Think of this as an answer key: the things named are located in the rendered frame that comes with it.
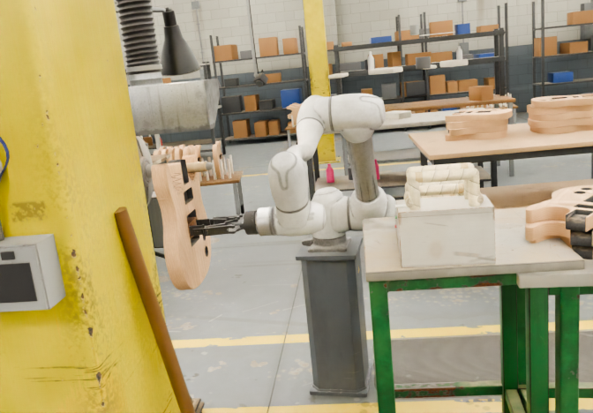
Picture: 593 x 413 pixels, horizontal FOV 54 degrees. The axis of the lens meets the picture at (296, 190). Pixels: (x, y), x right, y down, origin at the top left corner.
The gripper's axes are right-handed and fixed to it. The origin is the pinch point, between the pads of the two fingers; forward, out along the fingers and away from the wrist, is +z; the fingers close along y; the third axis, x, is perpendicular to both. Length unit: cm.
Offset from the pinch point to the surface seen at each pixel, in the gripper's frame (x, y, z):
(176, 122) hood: 33.7, -4.8, -0.9
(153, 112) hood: 37.3, -4.9, 5.8
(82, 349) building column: 11, -104, -15
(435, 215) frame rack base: 0, -8, -74
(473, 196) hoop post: 4, -8, -85
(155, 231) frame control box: -8.3, 30.4, 24.8
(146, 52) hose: 55, -2, 6
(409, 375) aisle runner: -107, 89, -68
